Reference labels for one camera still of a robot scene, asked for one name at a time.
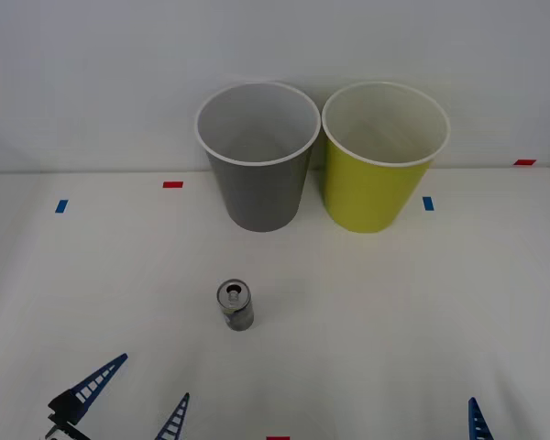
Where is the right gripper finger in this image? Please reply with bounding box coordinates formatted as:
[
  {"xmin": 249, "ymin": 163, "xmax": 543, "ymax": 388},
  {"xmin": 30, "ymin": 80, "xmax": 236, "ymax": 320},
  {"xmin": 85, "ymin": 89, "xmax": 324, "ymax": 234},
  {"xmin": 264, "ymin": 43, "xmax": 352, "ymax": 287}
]
[{"xmin": 467, "ymin": 397, "xmax": 492, "ymax": 440}]

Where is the black drink can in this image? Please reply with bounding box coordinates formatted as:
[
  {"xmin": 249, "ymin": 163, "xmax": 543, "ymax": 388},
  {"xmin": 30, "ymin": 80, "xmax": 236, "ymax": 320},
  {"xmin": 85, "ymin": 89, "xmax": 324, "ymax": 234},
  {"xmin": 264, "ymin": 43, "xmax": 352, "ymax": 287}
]
[{"xmin": 216, "ymin": 279, "xmax": 255, "ymax": 333}]

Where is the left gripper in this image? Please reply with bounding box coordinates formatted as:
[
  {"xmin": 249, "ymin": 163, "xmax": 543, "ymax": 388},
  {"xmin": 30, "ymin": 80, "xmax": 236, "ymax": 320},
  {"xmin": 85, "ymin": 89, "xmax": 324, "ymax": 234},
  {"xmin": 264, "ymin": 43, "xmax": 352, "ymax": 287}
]
[{"xmin": 44, "ymin": 352, "xmax": 191, "ymax": 440}]

